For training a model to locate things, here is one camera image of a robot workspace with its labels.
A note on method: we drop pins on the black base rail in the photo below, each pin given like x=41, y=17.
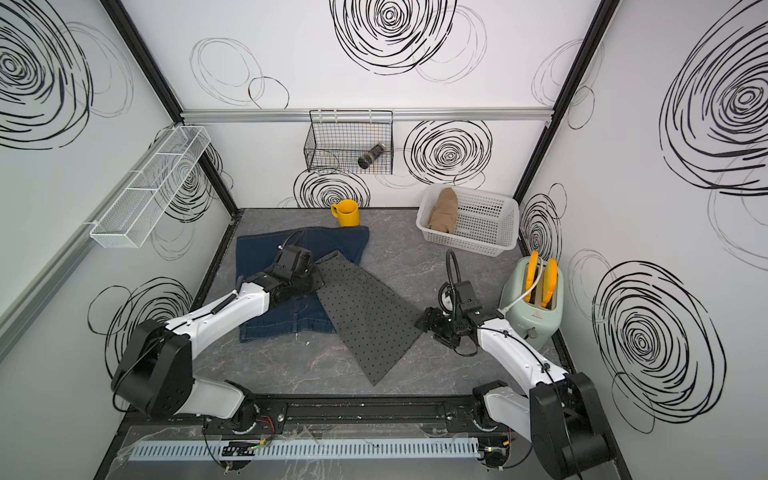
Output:
x=360, y=411

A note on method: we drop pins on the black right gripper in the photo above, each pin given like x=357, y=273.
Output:
x=431, y=320

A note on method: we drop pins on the dark cylindrical bottle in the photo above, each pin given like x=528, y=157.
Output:
x=370, y=157

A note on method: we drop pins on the black wire wall basket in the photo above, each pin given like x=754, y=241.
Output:
x=336, y=138

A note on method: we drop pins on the yellow toast slice right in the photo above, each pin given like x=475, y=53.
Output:
x=549, y=282

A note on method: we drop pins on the yellow mug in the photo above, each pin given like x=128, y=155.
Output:
x=347, y=213

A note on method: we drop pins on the grey polka dot skirt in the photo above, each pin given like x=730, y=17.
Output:
x=375, y=323

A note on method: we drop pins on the yellow toast slice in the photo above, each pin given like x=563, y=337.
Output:
x=549, y=282
x=531, y=277

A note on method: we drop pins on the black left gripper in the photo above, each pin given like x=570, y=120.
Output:
x=318, y=278

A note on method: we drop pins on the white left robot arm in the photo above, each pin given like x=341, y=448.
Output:
x=155, y=373

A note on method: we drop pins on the yellow toast slice left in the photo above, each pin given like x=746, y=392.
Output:
x=531, y=277

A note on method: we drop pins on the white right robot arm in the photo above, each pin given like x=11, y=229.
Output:
x=561, y=457

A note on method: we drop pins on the mint green toaster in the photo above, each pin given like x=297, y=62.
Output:
x=533, y=323

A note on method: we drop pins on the white plastic basket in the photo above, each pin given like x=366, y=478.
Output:
x=487, y=223

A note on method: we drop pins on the tan brown skirt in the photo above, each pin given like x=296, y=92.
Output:
x=444, y=216

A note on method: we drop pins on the white slotted cable duct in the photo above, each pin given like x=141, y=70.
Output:
x=305, y=449

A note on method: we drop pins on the dark blue skirt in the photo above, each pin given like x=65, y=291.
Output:
x=255, y=253

